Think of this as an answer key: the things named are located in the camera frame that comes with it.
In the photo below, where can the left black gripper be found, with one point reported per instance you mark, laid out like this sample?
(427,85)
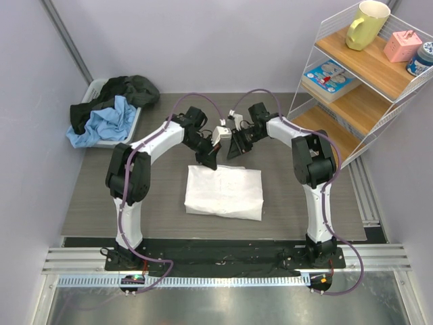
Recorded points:
(208,158)

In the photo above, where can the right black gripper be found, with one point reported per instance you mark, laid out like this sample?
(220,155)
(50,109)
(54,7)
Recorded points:
(237,146)

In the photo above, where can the white long sleeve shirt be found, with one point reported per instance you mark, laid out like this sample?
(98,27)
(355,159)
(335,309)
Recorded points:
(230,192)

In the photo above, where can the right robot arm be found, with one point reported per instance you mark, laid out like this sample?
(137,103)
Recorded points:
(314,167)

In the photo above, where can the black shirt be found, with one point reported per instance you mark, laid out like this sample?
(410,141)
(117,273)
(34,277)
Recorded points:
(139,92)

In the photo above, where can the light blue shirt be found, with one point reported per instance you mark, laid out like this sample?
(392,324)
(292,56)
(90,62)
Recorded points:
(112,124)

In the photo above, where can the blue white book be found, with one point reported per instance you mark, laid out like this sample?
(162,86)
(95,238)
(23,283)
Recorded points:
(329,81)

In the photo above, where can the grey plastic basket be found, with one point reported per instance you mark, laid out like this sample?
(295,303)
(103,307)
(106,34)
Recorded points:
(108,117)

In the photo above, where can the yellow green mug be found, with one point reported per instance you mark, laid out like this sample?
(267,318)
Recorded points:
(369,20)

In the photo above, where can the pink cube box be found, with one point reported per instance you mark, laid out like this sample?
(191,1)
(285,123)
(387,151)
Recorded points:
(402,46)

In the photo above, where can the blue white tin can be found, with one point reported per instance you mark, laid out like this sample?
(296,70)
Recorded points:
(422,59)

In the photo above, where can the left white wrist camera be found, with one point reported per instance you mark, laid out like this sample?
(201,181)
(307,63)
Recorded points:
(222,132)

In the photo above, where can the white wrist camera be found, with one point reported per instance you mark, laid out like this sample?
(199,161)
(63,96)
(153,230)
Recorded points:
(234,120)
(222,132)

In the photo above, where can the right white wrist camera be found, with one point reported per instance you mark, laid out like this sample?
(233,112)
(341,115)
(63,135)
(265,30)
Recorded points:
(234,120)

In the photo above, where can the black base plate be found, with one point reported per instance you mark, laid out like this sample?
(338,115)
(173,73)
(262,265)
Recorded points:
(224,258)

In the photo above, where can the white wire wooden shelf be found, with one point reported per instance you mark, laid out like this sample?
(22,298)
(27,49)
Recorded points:
(355,120)

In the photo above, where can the white slotted cable duct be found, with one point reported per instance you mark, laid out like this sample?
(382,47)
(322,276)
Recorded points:
(135,280)

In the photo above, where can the aluminium rail frame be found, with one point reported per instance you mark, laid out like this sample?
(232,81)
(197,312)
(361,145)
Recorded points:
(78,291)

